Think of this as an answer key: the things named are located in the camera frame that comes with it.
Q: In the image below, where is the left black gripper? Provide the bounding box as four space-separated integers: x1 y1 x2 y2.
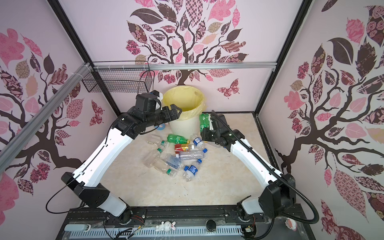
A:
144 103 182 127

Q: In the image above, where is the green bottle yellow cap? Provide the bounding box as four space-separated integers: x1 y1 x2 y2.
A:
199 113 211 132

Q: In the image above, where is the clear square bottle green cap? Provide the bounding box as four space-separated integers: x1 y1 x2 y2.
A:
144 146 165 168

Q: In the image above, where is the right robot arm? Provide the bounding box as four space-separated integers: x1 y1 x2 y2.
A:
199 113 296 219

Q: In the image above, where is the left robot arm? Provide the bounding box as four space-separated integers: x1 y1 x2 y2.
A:
62 104 183 223

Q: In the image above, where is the white plastic waste bin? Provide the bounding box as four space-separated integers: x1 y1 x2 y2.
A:
170 112 200 139

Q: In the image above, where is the yellow plastic bin liner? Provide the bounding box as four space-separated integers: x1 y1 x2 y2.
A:
162 86 207 121

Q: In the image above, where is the green bottle near bin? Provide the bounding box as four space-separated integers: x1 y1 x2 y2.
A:
167 134 190 144

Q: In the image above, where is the plush doll toy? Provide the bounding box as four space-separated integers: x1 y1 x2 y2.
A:
157 123 166 131

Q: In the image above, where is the blue label bottle centre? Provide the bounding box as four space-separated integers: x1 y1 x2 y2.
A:
190 134 206 150

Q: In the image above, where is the red yellow label bottle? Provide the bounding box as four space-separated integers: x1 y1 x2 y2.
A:
175 144 195 154

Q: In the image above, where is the clear bottle purple cap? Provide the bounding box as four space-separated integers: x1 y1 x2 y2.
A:
176 149 208 161

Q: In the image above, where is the clear bottle light blue label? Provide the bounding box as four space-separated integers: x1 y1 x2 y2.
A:
164 154 189 171

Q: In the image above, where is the small blue label bottle front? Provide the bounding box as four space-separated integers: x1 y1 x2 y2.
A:
183 159 203 182

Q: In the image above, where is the clear bottle green cap front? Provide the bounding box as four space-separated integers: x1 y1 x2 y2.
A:
152 158 178 178

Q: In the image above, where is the black round knob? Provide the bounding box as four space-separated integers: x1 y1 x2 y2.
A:
206 220 217 232

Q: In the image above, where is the white bunny figurine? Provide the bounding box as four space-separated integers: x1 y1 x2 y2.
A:
155 221 176 232

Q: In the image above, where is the pink white round ornament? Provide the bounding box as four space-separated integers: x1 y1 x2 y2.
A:
285 218 298 232

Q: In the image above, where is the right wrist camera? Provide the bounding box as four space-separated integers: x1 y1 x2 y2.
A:
210 110 224 131

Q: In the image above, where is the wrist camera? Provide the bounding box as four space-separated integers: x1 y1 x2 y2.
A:
136 90 163 113
210 110 224 131

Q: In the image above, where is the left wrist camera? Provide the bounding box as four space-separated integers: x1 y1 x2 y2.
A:
136 90 163 113

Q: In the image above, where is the black wire mesh basket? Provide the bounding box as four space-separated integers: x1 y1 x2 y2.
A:
82 60 155 94

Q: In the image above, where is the aluminium rail back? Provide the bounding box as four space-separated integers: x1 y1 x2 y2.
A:
93 62 277 71

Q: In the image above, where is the aluminium rail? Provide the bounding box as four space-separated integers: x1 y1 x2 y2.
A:
1 63 92 173
93 62 277 71

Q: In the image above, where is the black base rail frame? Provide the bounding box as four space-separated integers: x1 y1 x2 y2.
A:
57 202 315 240

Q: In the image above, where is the white vented cable duct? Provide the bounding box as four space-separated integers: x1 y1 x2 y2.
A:
63 226 242 240

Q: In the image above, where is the black corrugated cable hose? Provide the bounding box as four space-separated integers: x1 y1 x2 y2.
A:
211 109 320 225

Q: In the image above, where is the aluminium rail left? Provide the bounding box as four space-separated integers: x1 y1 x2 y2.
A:
1 63 92 173

